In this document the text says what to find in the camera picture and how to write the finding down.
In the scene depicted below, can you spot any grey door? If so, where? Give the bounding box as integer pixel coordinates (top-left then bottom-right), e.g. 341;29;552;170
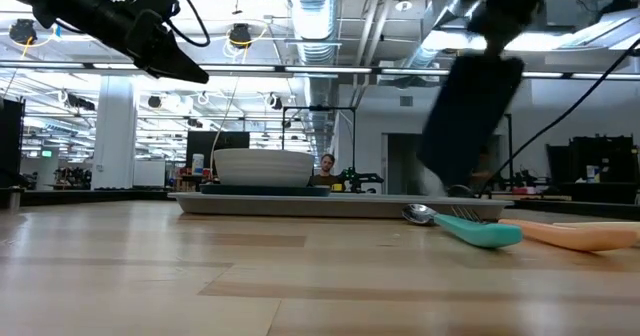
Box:
384;133;425;196

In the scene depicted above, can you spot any black equipment rack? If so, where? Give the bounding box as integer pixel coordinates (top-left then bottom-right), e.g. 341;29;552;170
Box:
547;134;639;185

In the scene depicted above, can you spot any black metal frame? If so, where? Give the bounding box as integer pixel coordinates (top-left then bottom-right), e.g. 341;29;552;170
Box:
499;113;513;187
281;105;357;192

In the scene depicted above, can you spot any white ribbed bowl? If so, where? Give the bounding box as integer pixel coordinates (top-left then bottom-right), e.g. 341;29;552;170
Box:
213;148;316;188

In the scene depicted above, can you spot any black left wrist camera cable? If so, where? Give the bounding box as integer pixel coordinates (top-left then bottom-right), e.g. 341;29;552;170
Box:
167;0;212;48

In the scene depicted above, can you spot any peach-handled metal fork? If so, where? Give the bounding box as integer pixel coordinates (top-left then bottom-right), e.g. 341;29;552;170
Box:
449;204;640;253

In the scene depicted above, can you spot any silver ribbed ceiling duct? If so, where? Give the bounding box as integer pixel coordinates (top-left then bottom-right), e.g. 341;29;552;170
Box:
284;0;342;67

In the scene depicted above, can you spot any grey rectangular serving tray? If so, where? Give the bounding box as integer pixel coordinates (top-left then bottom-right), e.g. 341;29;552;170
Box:
168;191;514;222

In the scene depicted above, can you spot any white cabinet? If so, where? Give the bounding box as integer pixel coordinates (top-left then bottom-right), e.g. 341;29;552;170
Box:
132;159;167;188

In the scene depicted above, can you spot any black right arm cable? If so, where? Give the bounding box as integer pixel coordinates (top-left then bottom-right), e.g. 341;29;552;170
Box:
477;38;640;199

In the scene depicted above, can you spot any black round object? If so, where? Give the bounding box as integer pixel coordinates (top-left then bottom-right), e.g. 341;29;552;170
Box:
446;184;476;199

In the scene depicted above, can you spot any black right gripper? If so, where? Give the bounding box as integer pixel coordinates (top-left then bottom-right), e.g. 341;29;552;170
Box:
417;56;526;187

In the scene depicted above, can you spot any black computer monitor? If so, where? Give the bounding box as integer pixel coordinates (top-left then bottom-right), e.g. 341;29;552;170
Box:
186;130;250;177

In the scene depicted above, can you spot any black cabinet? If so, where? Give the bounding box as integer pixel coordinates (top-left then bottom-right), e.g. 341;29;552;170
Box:
0;98;26;188

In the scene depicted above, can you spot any teal-handled metal spoon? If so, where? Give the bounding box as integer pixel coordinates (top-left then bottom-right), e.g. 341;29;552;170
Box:
401;203;524;250

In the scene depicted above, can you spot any long overhead light rail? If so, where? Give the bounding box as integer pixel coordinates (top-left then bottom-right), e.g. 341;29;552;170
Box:
0;60;640;81

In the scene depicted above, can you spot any white square pillar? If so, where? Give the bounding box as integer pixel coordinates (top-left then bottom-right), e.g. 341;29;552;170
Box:
92;75;139;191

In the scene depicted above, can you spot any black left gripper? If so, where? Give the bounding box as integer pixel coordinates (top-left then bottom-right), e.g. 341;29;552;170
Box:
124;8;210;84

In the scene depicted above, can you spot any black ceiling device yellow cable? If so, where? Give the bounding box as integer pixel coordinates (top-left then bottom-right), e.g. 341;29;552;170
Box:
8;18;39;47
228;23;253;50

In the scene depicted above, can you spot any silver smooth ceiling duct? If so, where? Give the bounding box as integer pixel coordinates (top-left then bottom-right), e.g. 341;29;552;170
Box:
404;0;484;70

